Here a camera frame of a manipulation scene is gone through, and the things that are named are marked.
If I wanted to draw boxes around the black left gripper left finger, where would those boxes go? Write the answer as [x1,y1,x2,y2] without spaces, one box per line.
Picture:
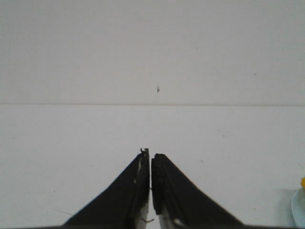
[63,148,150,226]

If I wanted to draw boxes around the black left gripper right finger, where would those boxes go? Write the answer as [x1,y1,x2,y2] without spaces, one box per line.
[151,154,243,226]

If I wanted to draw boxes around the light blue round plate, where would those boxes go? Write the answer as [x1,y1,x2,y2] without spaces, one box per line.
[291,188,305,229]

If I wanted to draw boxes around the yellow toy corn cob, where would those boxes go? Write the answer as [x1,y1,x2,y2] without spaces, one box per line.
[300,177,305,189]

